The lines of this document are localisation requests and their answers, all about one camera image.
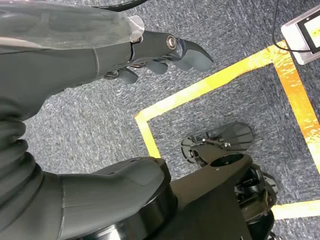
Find black robot lower body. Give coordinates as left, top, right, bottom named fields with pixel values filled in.
left=82, top=120, right=278, bottom=240

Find silver floor socket box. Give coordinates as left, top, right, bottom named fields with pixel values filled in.
left=280, top=4, right=320, bottom=66

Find black cable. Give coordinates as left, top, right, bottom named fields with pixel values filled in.
left=94, top=0, right=150, bottom=13
left=272, top=0, right=312, bottom=54

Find yellow floor tape frame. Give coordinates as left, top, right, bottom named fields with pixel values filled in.
left=134, top=40, right=320, bottom=222

